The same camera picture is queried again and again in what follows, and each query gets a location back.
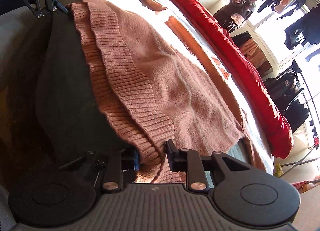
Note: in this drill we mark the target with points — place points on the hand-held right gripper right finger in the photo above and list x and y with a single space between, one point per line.
172 161

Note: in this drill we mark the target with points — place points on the orange curtain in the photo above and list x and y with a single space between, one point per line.
305 183

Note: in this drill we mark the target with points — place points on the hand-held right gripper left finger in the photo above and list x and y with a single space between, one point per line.
136 162

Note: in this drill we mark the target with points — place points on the black jacket with round patch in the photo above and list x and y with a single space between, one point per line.
282 91

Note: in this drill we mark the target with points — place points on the dark hanging clothes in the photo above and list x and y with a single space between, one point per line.
295 31

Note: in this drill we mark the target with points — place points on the pink knit sweater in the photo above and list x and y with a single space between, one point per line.
162 83

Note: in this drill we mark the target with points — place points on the window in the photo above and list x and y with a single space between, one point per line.
270 33

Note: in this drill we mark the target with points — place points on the yellow bag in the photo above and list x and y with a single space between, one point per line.
278 170

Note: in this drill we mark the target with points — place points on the row of small hanging socks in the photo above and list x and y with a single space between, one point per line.
315 136

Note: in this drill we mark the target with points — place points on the metal clothes drying rack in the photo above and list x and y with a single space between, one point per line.
310 96

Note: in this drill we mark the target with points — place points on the red quilt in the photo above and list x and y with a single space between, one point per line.
237 53

